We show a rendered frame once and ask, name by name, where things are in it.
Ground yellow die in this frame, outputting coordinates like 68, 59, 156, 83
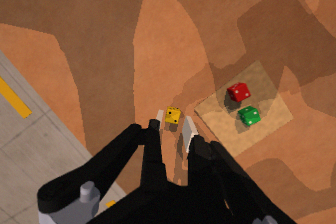
165, 106, 181, 124

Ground tan mat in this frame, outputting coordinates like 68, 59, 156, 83
194, 59, 294, 158

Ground red die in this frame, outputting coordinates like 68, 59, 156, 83
227, 83, 251, 102

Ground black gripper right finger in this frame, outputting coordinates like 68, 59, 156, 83
182, 116, 297, 224

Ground green die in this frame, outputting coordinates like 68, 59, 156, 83
238, 106, 261, 126

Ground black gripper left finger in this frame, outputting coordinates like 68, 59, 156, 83
37, 109, 174, 224

